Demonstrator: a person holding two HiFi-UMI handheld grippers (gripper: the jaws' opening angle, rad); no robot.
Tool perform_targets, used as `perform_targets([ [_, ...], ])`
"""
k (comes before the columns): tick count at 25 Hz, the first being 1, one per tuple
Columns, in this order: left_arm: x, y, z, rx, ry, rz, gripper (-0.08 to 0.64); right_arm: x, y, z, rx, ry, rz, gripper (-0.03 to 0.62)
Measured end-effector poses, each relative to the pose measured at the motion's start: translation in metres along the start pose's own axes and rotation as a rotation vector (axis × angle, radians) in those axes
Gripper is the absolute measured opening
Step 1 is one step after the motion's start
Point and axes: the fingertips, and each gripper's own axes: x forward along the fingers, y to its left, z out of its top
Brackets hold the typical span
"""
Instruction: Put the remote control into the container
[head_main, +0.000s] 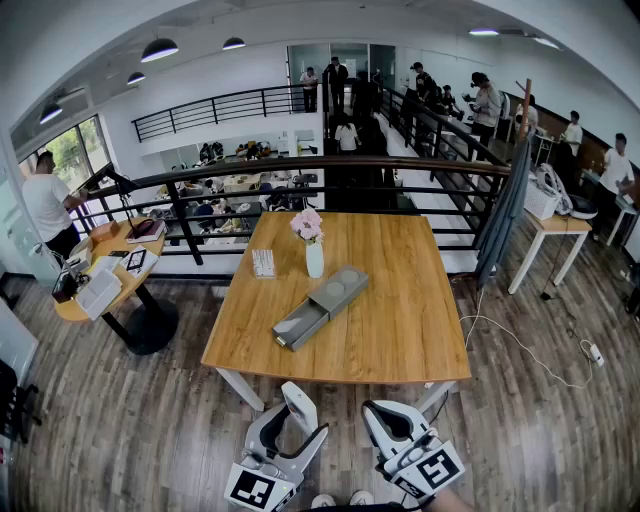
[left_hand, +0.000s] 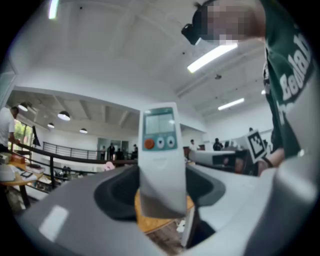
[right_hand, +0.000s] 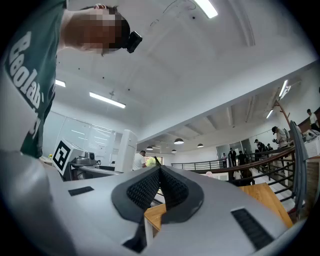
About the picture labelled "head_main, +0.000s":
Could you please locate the grey hanging coat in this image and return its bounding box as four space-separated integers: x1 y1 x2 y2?
473 137 532 291

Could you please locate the small white device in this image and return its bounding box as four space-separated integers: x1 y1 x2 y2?
63 247 94 274

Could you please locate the person's dark green shirt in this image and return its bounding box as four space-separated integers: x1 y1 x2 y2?
298 503 424 512

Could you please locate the black round device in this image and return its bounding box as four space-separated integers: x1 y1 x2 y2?
567 194 599 221

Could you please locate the person's right forearm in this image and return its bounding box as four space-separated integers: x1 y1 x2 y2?
429 487 476 512

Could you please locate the maroon book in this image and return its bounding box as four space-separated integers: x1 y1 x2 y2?
125 218 166 245

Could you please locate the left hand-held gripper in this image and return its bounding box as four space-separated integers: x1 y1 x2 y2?
223 402 330 512

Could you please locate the round wooden side table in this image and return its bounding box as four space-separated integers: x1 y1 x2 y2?
53 217 180 356

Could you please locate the white-legged wooden side table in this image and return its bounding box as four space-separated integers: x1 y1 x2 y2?
507 209 594 295

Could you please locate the white printed card pack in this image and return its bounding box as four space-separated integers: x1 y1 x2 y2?
251 248 277 280

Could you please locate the white floor cable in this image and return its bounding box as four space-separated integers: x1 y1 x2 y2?
458 287 596 390

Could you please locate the black curved balcony railing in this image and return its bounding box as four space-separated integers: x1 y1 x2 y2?
69 154 511 266

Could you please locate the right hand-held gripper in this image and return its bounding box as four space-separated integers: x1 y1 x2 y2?
362 399 467 504

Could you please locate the white table leg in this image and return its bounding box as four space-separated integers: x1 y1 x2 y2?
414 382 457 414
217 368 265 412

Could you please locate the white panel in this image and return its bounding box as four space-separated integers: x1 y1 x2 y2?
0 299 40 386

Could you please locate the large white box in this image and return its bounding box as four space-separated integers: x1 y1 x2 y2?
74 269 124 321

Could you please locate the white box with black frame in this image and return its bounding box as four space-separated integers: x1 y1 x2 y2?
119 244 160 279

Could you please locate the large window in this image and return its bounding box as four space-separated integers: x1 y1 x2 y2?
17 114 114 194

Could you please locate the white ceramic vase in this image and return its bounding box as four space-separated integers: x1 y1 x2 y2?
305 239 325 280

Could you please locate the black desk lamp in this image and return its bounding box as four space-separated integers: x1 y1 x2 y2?
102 167 156 240

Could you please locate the pink flower bouquet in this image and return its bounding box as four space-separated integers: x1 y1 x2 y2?
290 207 325 246

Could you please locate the small black box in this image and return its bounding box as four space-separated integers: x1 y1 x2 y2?
51 272 81 304

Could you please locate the black walkway railing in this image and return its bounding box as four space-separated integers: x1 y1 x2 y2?
379 85 509 169

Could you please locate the grey sliding drawer box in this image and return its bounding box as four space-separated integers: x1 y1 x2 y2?
271 264 370 352

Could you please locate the white perforated box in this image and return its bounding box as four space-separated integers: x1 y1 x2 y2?
523 177 560 221

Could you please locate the group of people at desks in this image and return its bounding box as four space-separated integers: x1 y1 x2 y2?
154 141 321 236

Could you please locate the black straight gallery railing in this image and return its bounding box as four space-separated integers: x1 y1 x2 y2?
131 83 326 144

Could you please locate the black office chair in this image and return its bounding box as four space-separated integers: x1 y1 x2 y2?
0 358 42 445

